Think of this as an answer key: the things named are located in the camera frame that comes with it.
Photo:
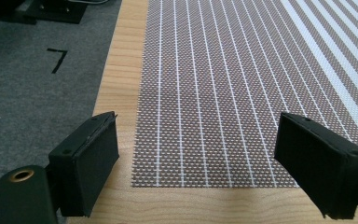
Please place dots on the black stand base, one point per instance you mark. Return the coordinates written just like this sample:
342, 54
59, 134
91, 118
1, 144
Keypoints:
56, 11

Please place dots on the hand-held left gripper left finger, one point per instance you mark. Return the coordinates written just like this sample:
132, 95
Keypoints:
84, 165

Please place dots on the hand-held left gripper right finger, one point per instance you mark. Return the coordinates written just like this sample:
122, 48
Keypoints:
320, 165

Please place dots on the brown striped woven placemat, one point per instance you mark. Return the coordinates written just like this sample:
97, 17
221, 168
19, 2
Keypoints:
230, 93

